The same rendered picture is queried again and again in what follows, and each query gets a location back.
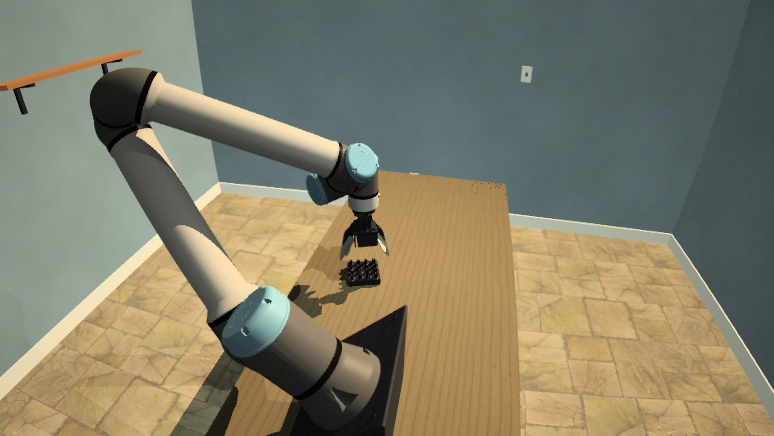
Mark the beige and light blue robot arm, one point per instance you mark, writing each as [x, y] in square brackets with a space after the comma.
[267, 330]

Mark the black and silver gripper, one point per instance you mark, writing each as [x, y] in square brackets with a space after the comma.
[365, 237]

